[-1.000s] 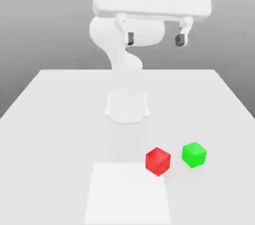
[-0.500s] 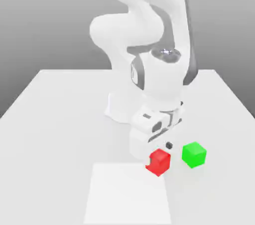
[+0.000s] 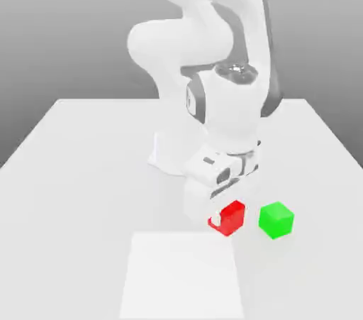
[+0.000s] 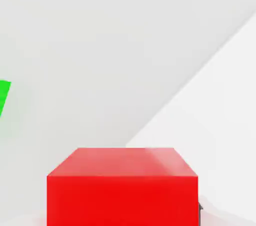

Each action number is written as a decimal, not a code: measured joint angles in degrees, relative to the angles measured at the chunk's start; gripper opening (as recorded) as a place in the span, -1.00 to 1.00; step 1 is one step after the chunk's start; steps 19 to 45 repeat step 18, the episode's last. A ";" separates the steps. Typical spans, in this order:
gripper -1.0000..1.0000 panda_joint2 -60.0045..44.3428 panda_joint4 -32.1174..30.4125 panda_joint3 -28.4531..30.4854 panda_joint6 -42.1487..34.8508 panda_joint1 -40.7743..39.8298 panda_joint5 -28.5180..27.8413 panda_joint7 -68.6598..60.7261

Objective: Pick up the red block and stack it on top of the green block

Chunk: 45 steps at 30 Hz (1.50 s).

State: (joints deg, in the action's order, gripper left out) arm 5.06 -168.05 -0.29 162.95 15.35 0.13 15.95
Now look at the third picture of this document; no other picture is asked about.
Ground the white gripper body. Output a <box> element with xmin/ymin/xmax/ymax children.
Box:
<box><xmin>182</xmin><ymin>177</ymin><xmax>248</xmax><ymax>225</ymax></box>

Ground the small red cube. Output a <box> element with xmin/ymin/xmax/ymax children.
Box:
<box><xmin>207</xmin><ymin>199</ymin><xmax>246</xmax><ymax>238</ymax></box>

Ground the small green cube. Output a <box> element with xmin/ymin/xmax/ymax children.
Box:
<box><xmin>258</xmin><ymin>201</ymin><xmax>295</xmax><ymax>241</ymax></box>

